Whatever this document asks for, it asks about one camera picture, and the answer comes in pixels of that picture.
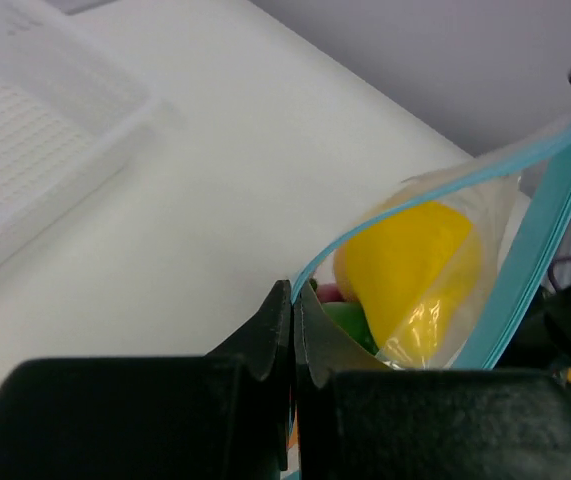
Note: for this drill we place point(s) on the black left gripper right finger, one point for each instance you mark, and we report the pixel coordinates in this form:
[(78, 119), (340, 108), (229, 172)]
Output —
[(359, 419)]

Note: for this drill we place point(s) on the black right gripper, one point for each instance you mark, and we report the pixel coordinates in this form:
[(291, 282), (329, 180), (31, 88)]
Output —
[(543, 339)]

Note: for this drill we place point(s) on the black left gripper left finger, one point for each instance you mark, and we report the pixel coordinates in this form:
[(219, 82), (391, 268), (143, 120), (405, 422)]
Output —
[(223, 415)]

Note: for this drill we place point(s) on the green fake bell pepper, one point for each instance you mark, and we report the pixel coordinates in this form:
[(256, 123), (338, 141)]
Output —
[(351, 319)]

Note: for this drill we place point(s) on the purple fake onion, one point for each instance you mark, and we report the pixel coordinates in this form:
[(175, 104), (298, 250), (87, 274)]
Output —
[(329, 293)]

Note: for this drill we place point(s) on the clear zip top bag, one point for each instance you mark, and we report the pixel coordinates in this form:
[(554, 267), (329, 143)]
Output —
[(519, 201)]

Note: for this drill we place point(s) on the white plastic basket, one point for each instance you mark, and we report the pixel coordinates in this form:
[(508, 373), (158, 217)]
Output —
[(71, 114)]

